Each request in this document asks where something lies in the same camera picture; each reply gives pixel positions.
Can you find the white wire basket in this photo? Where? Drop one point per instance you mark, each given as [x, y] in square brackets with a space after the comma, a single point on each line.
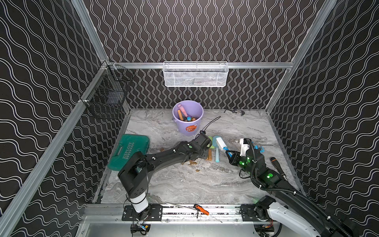
[195, 74]

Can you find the white blue brush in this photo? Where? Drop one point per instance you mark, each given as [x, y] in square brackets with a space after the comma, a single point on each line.
[222, 145]

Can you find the lime front trowel wooden handle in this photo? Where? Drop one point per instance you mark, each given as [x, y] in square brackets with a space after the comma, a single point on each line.
[180, 115]

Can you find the purple trowel pink handle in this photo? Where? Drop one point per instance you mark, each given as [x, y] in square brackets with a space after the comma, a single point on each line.
[183, 111]

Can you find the black orange screwdriver handle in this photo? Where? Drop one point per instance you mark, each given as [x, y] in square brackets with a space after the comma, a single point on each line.
[278, 167]

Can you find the purple plastic bucket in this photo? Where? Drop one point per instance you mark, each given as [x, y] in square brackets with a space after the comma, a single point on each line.
[194, 110]

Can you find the orange handled screwdriver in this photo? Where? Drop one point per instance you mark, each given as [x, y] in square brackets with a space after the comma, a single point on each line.
[200, 209]

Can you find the small blue clamp tool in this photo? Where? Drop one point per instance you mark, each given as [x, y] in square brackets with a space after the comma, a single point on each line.
[259, 149]

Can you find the green plastic tool case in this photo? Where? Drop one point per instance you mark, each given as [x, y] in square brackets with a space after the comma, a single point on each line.
[127, 147]

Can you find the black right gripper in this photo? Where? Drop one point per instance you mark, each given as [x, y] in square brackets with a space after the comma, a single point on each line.
[235, 156]

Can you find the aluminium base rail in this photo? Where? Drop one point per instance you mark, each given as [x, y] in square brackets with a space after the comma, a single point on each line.
[168, 213]

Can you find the black clip tool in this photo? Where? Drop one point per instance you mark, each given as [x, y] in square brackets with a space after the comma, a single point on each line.
[235, 111]

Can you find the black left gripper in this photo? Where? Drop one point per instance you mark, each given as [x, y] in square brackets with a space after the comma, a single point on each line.
[206, 141]

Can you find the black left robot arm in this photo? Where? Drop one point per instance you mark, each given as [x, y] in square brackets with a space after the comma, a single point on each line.
[136, 174]

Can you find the black wire basket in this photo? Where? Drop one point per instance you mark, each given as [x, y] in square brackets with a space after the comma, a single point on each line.
[108, 99]

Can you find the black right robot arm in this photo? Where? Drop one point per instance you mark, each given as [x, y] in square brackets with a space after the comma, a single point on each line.
[284, 203]

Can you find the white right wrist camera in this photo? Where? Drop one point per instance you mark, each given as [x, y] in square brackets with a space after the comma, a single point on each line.
[246, 144]

